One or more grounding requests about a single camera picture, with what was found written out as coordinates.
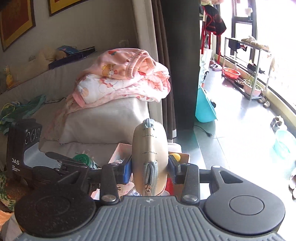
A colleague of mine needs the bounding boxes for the beige zipper pouch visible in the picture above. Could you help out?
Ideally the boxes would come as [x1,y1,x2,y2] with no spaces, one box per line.
[132,118,169,196]

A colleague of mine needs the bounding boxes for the yellow soft ball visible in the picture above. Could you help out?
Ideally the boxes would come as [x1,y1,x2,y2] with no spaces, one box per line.
[169,153,181,162]

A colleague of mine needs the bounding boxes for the pink cardboard box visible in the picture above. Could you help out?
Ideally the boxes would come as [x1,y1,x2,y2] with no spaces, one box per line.
[90,143,191,200]

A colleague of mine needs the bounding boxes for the green cloth on sofa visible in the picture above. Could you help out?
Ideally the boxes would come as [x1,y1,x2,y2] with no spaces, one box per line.
[1,94,46,135]

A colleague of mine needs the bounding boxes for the green lid glass jar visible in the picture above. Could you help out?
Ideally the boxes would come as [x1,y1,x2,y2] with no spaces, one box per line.
[73,154,99,169]

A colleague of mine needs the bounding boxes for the beige cushion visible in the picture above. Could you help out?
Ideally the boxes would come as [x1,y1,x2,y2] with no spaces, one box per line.
[58,97,149,144]

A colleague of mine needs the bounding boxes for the yellow plush toy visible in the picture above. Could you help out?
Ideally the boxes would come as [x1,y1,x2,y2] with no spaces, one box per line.
[4,65,15,89]

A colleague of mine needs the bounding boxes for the teal plastic bin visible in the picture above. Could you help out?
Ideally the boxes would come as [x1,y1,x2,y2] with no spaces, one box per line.
[195,87,217,123]

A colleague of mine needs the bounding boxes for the black flat case on sofa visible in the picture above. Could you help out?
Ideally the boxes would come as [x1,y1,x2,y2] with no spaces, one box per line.
[49,45,96,70]

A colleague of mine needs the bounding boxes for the pink folded blankets pile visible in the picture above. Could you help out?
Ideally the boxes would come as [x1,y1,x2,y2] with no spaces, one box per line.
[45,48,171,141]

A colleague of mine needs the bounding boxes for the blue plastic basin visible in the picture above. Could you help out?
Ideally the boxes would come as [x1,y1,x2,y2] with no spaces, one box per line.
[273,130,295,159]

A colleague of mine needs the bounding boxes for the red plastic basin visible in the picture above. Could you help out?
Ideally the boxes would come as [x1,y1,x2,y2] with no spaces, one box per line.
[222,67,241,80]

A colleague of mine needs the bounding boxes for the metal shoe rack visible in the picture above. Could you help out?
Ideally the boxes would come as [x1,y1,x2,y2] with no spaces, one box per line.
[222,38,274,101]

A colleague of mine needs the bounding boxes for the hanging dark clothes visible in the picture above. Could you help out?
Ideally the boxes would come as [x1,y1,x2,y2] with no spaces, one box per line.
[200,4,227,55]

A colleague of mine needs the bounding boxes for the framed wall picture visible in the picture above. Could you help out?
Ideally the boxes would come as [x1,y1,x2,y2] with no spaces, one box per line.
[1,0,36,52]

